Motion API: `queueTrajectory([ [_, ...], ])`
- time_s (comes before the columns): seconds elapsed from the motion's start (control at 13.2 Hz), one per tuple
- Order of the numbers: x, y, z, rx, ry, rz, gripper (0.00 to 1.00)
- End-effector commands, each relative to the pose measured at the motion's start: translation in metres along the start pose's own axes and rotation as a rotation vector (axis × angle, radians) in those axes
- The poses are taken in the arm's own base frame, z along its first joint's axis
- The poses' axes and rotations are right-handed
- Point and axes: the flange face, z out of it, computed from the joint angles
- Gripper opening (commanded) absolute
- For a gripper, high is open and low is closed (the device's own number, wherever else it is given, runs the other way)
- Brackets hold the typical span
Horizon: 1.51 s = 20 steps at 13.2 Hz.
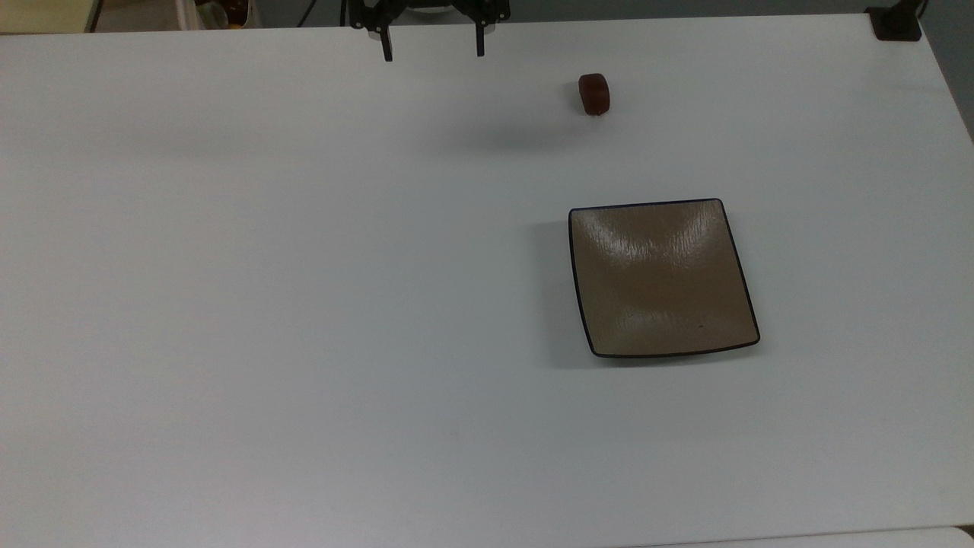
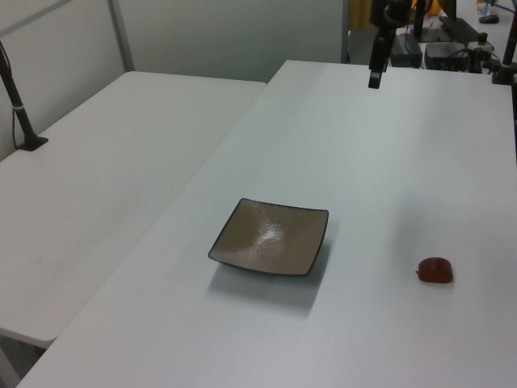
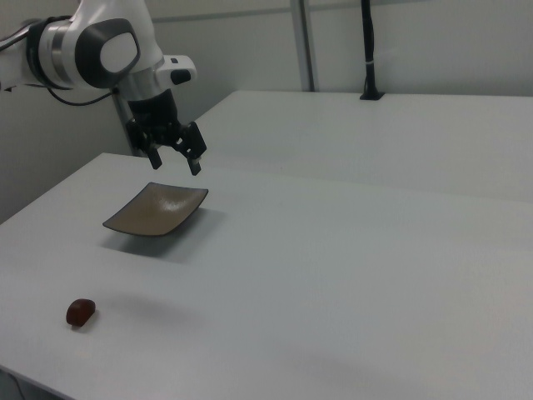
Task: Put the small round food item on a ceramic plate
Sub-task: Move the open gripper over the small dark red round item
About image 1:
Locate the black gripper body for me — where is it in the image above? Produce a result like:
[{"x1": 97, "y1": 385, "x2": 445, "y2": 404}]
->
[{"x1": 346, "y1": 0, "x2": 511, "y2": 36}]

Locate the beige furniture panel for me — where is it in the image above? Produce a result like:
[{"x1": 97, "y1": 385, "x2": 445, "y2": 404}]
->
[{"x1": 0, "y1": 0, "x2": 98, "y2": 35}]

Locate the square brown ceramic plate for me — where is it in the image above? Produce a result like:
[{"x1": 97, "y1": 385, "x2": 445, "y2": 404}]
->
[{"x1": 568, "y1": 198, "x2": 762, "y2": 360}]

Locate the black clamp pole mount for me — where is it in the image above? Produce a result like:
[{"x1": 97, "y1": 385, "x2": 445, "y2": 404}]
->
[{"x1": 864, "y1": 0, "x2": 930, "y2": 42}]

